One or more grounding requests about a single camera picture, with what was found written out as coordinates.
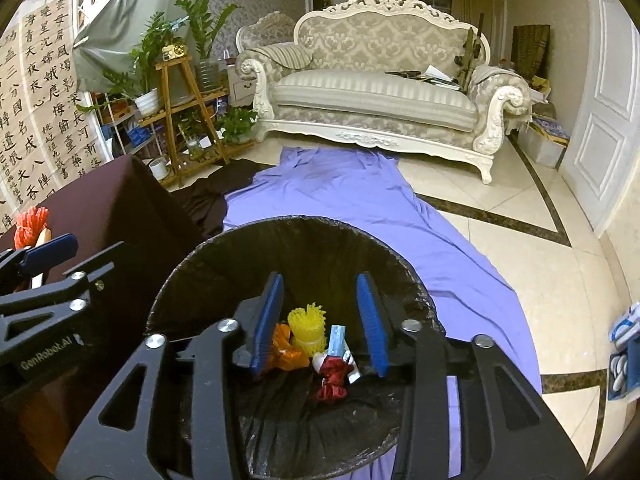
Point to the small plant in jar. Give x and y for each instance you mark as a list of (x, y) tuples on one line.
[(194, 147)]

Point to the trash bin with black bag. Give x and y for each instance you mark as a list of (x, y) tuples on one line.
[(300, 250)]

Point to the purple cloth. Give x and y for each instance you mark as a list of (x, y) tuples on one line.
[(375, 210)]

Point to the wooden plant stand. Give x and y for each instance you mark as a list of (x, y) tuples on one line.
[(175, 110)]

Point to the trailing green plant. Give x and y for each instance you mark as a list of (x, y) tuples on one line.
[(107, 90)]

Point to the leafy plant in white pot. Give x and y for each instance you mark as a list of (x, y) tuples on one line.
[(150, 50)]

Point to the small white pot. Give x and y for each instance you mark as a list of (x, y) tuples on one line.
[(159, 169)]

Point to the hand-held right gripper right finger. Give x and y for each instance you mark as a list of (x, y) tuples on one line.
[(372, 322)]

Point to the white and blue shoe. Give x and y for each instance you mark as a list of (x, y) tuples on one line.
[(627, 325), (622, 372)]

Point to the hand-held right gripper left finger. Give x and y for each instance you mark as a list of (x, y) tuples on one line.
[(267, 322)]

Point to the blue plastic crate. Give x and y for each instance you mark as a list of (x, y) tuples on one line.
[(138, 136)]

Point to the plastic storage box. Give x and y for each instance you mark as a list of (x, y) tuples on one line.
[(542, 147)]

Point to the yellow foam fruit net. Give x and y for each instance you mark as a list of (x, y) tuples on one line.
[(307, 332)]

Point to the white panel door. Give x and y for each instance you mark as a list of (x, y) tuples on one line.
[(600, 135)]

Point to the striped cushion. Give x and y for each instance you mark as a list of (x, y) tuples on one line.
[(285, 56)]

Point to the grey curtain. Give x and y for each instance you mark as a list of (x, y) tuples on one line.
[(115, 25)]

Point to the olive toy rifle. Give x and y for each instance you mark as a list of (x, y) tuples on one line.
[(470, 55)]

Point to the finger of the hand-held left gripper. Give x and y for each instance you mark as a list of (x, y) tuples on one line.
[(95, 262), (50, 252)]

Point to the tall plant in glass vase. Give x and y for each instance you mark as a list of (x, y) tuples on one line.
[(205, 25)]

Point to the tan paper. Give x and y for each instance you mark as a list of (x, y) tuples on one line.
[(45, 236)]

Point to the stack of papers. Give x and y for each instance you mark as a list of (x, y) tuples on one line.
[(440, 77)]

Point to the yellow bag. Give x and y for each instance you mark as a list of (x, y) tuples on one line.
[(540, 87)]

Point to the dark brown tablecloth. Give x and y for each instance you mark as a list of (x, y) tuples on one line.
[(125, 200)]

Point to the ornate white armchair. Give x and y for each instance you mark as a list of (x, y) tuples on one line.
[(265, 25)]

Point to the red foam fruit net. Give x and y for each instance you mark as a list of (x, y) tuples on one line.
[(31, 225)]

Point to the small patterned ornament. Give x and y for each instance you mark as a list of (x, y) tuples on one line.
[(174, 52)]

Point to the orange printed plastic bag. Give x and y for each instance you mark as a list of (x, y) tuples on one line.
[(287, 355)]

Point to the white nightstand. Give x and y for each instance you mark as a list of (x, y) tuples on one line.
[(242, 87)]

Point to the ornate white sofa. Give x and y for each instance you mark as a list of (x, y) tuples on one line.
[(375, 95)]

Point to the metal shelf rack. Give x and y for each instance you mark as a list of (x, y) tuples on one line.
[(115, 135)]

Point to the light blue packet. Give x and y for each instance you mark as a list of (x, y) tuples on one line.
[(336, 340)]

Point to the calligraphy paper sheet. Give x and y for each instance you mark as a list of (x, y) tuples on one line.
[(60, 85), (20, 135)]

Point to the white tissue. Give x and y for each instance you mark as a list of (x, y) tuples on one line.
[(318, 361)]

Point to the dark red plastic bag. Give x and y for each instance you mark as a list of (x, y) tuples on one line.
[(334, 375)]

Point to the small bushy green plant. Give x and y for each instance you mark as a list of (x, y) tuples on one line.
[(236, 125)]

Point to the black flat book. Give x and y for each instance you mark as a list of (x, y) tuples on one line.
[(402, 74)]

